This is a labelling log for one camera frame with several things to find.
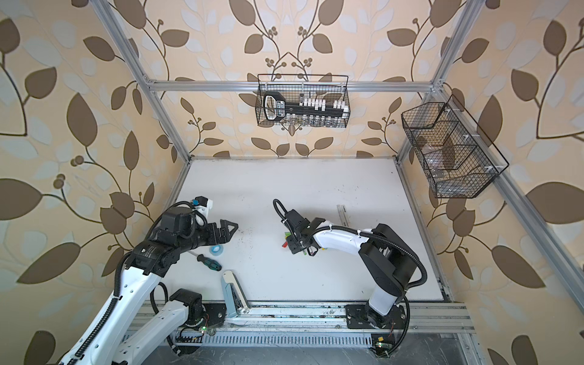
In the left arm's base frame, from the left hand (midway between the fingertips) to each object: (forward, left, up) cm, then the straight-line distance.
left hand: (228, 225), depth 73 cm
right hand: (+2, -22, -18) cm, 29 cm away
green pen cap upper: (+7, -18, -21) cm, 28 cm away
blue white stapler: (-19, -3, -18) cm, 26 cm away
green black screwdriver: (-6, +10, -19) cm, 22 cm away
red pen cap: (+3, -18, -20) cm, 27 cm away
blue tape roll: (-1, +9, -20) cm, 22 cm away
